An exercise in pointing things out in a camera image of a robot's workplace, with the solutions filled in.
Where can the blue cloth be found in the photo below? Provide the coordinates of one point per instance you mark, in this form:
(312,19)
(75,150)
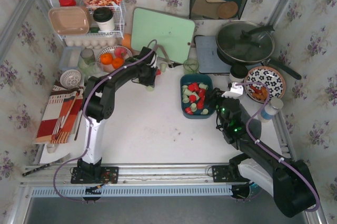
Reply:
(255,126)

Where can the white blue bottle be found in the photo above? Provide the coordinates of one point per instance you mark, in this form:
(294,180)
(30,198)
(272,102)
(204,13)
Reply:
(270,110)

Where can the clear drinking glass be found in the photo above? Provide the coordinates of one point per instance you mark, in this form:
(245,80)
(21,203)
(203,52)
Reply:
(94,69)

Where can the green tinted glass jar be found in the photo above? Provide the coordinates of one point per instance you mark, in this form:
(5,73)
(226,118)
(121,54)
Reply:
(86,58)

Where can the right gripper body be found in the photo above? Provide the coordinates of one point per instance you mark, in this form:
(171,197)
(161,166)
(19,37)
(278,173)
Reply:
(217,98)

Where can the teal plastic storage basket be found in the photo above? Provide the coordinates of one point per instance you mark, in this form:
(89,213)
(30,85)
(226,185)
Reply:
(196,78)

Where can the green glass cup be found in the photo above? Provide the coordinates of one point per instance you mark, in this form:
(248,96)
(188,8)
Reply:
(191,66)

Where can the pink peach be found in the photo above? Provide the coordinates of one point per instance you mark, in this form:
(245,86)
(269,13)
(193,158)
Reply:
(120,52)

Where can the small clear wine glass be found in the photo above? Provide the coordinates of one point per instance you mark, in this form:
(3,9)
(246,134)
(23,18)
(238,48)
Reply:
(237,86)

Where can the blue floral plate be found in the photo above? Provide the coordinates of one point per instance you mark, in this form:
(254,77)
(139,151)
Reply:
(268,76)

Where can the orange cup behind board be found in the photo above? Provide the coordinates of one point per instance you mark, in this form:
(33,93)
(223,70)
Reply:
(126,41)

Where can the patterned fruit bowl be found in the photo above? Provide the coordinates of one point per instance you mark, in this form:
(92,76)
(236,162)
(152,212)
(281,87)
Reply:
(113,57)

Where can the orange mandarin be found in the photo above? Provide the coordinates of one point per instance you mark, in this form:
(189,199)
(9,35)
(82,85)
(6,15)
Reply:
(106,58)
(117,62)

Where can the red coffee capsule bottom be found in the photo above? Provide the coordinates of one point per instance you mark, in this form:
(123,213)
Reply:
(188,110)

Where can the mint green cutting board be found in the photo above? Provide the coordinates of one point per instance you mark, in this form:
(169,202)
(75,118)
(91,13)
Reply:
(174,33)

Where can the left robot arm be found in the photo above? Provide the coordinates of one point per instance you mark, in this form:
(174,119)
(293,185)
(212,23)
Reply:
(99,103)

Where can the green coffee capsule lone bottom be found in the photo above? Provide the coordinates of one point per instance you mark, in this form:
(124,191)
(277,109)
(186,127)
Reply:
(184,87)

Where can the white coffee cup black lid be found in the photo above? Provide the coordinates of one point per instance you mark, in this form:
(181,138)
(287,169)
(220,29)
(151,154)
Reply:
(104,18)

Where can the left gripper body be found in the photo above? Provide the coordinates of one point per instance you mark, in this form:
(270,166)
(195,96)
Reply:
(147,74)

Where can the white strainer bowl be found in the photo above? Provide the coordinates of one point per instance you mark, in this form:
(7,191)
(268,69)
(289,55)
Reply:
(70,78)

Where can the black lidded white jar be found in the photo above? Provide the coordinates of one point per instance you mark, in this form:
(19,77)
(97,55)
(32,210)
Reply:
(238,73)

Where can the orange mandarin right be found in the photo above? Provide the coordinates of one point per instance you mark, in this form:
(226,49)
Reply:
(117,62)

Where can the orange mandarin left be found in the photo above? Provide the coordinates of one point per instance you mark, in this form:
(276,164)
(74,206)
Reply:
(106,58)

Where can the white wire rack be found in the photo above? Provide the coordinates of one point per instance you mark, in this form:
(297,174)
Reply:
(119,21)

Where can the black wok with glass lid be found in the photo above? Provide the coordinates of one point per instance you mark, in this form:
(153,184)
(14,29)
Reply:
(247,43)

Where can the white egg tray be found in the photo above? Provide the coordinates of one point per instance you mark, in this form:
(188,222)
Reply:
(92,43)

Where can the metal cutting board stand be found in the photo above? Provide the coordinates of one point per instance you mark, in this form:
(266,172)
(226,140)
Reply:
(162,54)

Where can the fried food on plate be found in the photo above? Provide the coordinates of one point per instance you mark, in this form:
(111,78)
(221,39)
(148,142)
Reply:
(259,93)

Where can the grey induction cooker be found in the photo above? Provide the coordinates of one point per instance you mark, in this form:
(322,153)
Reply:
(207,56)

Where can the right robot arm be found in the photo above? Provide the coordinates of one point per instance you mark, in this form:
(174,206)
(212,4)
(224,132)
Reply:
(289,182)

